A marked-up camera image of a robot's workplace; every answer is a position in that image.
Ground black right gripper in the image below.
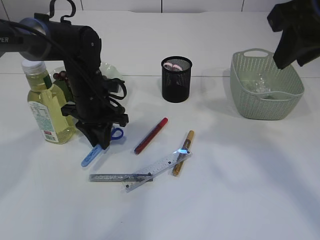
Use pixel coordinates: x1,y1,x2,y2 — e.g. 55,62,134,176
267,0,320,70

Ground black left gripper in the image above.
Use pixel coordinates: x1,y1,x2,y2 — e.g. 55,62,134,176
63,60,129,150

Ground blue scissors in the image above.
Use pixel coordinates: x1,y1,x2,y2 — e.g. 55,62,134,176
80,127,124,168

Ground clear plastic sheet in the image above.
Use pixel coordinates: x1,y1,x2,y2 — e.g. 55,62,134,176
241,73,271,94

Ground yellow tea bottle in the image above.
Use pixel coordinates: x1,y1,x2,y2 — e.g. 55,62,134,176
21,59,76,145

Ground purple grape bunch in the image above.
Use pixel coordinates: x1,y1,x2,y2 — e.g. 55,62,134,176
53,70,76,103

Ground pink purple scissors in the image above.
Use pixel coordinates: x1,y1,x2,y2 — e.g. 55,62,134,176
163,62,183,72

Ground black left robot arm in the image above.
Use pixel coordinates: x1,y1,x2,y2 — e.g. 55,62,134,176
0,13,129,150

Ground red marker pen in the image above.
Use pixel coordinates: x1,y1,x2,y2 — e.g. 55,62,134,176
133,117,169,155

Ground green woven plastic basket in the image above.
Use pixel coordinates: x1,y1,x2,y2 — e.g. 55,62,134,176
230,48,305,121

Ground green wavy plastic plate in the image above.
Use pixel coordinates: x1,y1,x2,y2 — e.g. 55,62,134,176
49,61,124,82

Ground clear plastic ruler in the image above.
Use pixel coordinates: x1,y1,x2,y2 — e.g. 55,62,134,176
122,148,192,193

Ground gold glitter pen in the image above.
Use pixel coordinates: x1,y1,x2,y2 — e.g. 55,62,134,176
172,130,195,177

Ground black mesh pen holder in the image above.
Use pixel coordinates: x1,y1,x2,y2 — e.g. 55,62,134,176
161,56,193,103

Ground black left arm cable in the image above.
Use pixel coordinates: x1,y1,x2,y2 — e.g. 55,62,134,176
0,0,127,113

